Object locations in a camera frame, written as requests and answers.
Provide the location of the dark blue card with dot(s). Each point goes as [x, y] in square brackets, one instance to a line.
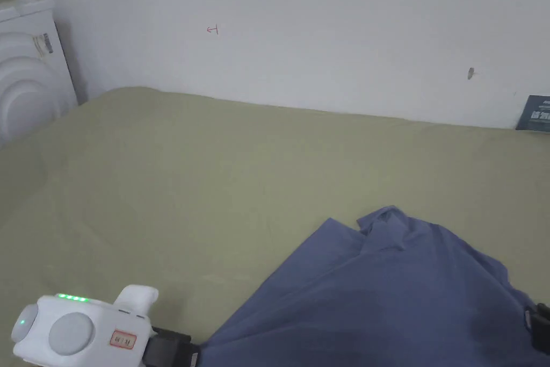
[535, 113]

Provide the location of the small grey wall hook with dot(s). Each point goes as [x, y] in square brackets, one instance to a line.
[471, 73]

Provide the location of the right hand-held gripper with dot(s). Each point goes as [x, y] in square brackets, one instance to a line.
[540, 328]

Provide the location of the bed with pale green sheet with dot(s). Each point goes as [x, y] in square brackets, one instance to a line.
[193, 178]

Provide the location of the dark blue shirt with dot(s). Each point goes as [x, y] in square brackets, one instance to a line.
[386, 298]

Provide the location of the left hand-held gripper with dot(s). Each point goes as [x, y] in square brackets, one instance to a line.
[71, 332]

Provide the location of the white washing machine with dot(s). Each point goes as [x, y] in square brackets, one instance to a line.
[25, 83]

